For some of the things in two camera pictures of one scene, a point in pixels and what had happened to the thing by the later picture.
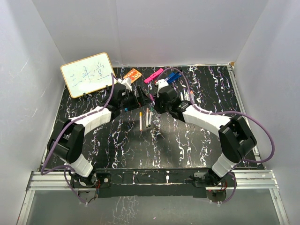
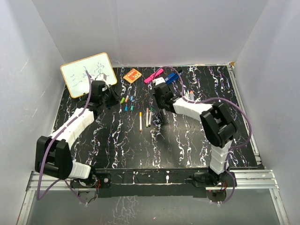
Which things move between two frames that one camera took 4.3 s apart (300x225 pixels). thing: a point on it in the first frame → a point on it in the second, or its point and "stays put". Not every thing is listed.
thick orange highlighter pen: (192, 95) stays put
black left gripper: (141, 101) → (116, 98)
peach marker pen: (147, 116) stays put
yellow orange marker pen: (140, 121) stays put
